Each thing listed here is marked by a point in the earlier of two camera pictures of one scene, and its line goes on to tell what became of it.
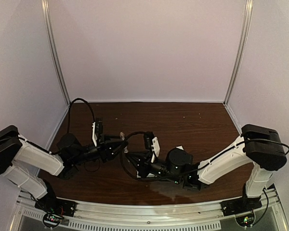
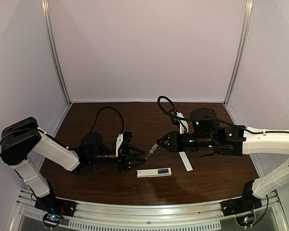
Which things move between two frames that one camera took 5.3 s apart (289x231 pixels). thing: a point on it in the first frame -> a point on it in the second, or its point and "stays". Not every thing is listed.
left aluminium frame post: [47, 13] stays
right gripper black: [149, 164] -> [173, 141]
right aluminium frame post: [240, 50] stays
